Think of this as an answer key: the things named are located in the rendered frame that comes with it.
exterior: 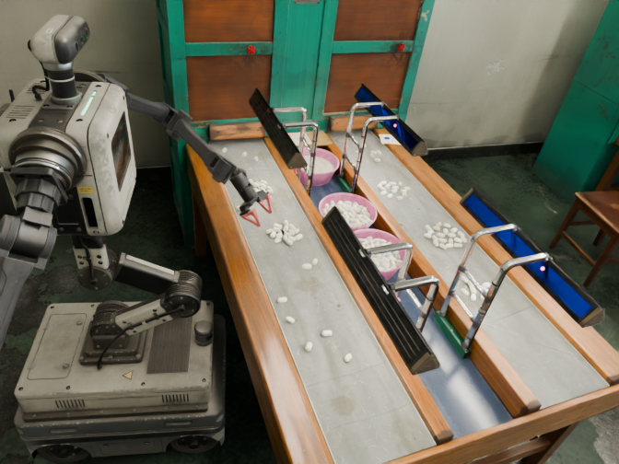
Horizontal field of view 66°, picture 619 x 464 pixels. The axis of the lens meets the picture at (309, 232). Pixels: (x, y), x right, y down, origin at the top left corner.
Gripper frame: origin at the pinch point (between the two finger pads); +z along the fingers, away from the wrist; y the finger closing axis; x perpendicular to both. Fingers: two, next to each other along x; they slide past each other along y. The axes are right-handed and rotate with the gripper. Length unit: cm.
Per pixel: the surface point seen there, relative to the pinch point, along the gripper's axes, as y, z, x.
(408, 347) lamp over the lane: 49, 28, 60
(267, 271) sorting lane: 9.1, 17.6, -5.5
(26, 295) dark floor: 18, -12, -158
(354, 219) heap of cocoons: -40, 30, 9
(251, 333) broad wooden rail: 40.4, 22.0, 3.6
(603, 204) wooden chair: -176, 133, 90
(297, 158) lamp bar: -19.2, -11.2, 13.9
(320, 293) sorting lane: 10.3, 31.8, 11.8
